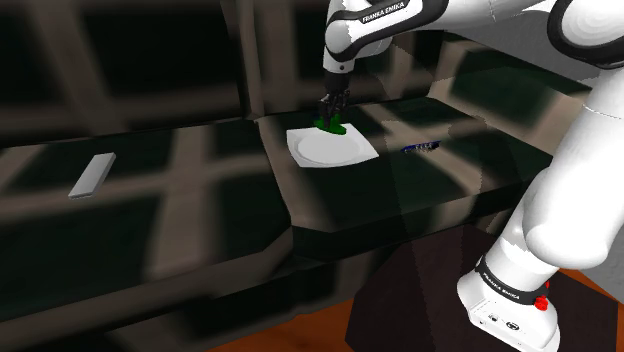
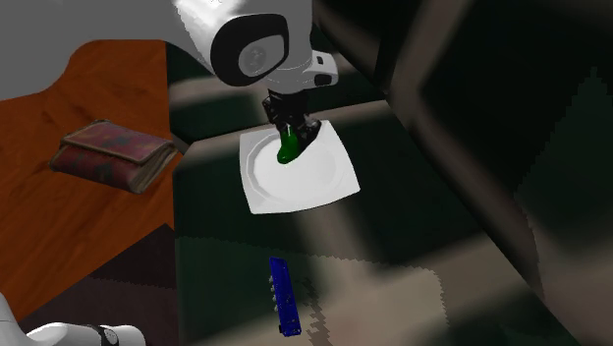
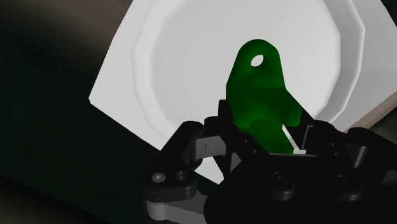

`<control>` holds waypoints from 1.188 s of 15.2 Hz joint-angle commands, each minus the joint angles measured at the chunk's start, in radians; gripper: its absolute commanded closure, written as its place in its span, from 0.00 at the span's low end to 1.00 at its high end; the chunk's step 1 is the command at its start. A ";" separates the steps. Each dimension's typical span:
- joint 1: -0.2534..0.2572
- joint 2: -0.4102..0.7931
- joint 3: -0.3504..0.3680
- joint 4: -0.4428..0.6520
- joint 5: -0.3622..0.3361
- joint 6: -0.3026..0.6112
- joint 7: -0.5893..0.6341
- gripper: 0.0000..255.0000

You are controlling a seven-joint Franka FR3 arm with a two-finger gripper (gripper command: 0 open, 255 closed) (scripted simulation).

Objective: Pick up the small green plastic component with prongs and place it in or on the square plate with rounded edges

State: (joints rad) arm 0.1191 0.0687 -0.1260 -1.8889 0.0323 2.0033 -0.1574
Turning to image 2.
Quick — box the green bottle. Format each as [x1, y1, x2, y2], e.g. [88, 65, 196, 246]
[276, 124, 302, 165]

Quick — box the white square plate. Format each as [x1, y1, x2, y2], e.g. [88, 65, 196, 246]
[239, 119, 362, 215]

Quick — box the dark red old book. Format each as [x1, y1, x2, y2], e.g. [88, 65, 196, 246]
[48, 119, 180, 196]

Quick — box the blue remote control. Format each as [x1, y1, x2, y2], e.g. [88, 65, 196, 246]
[267, 256, 303, 338]

